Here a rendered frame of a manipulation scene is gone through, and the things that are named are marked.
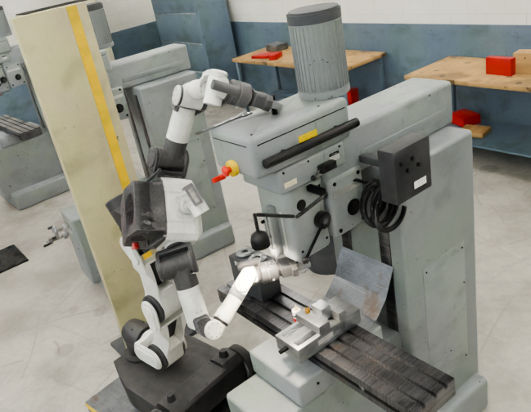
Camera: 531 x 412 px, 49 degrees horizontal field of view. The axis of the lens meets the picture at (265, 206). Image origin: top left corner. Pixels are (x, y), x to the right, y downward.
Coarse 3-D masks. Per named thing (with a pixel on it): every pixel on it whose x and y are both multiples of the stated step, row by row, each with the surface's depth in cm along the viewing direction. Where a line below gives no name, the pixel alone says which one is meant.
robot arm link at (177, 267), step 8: (176, 256) 225; (184, 256) 224; (160, 264) 223; (168, 264) 223; (176, 264) 223; (184, 264) 223; (168, 272) 223; (176, 272) 223; (184, 272) 224; (192, 272) 226; (176, 280) 225; (184, 280) 224; (192, 280) 225; (176, 288) 227; (184, 288) 224
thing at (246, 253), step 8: (248, 248) 287; (232, 256) 285; (240, 256) 281; (248, 256) 281; (256, 256) 278; (264, 256) 277; (232, 264) 286; (232, 272) 290; (240, 272) 283; (256, 288) 277; (264, 288) 276; (272, 288) 279; (280, 288) 283; (256, 296) 280; (264, 296) 277; (272, 296) 281
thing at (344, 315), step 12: (324, 300) 252; (336, 300) 258; (336, 312) 243; (348, 312) 248; (300, 324) 247; (336, 324) 243; (348, 324) 247; (276, 336) 243; (288, 336) 241; (300, 336) 240; (312, 336) 239; (324, 336) 241; (336, 336) 245; (300, 348) 233; (312, 348) 238; (300, 360) 235
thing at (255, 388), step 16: (384, 336) 272; (256, 384) 258; (336, 384) 252; (240, 400) 252; (256, 400) 250; (272, 400) 248; (288, 400) 247; (320, 400) 248; (336, 400) 255; (352, 400) 262; (368, 400) 270
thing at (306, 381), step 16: (272, 336) 267; (256, 352) 259; (272, 352) 257; (256, 368) 261; (272, 368) 248; (288, 368) 246; (304, 368) 245; (320, 368) 243; (272, 384) 254; (288, 384) 242; (304, 384) 238; (320, 384) 244; (304, 400) 240
